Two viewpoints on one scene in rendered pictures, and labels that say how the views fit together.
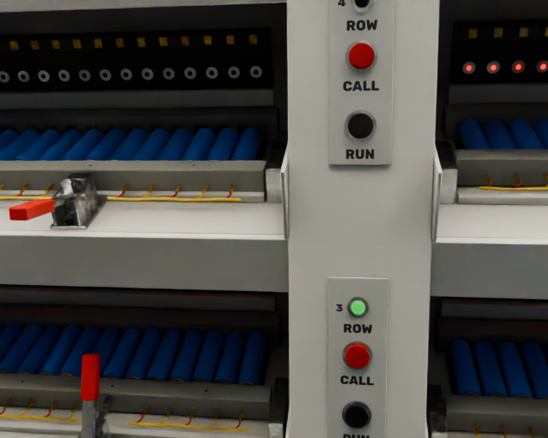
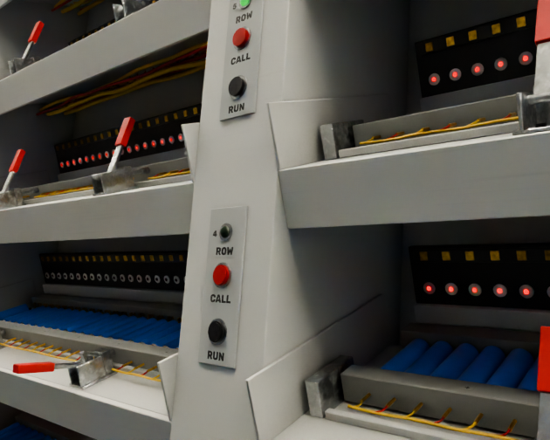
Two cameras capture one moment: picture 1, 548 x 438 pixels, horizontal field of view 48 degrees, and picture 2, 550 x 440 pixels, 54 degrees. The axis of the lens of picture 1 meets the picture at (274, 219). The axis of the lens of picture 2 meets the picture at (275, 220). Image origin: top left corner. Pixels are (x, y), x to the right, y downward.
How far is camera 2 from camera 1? 0.33 m
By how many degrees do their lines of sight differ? 38
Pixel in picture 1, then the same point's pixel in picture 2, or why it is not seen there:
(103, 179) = (120, 354)
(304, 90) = (191, 299)
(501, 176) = (381, 399)
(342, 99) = (209, 308)
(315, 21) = (202, 247)
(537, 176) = (414, 404)
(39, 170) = (92, 343)
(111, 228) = (96, 391)
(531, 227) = not seen: outside the picture
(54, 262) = (67, 410)
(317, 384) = not seen: outside the picture
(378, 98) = (230, 310)
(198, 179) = not seen: hidden behind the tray
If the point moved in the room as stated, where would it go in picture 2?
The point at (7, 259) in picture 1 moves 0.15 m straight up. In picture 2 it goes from (50, 402) to (68, 261)
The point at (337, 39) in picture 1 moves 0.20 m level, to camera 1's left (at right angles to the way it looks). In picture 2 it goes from (209, 261) to (55, 258)
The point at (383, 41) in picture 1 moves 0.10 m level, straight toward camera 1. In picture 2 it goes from (235, 264) to (120, 247)
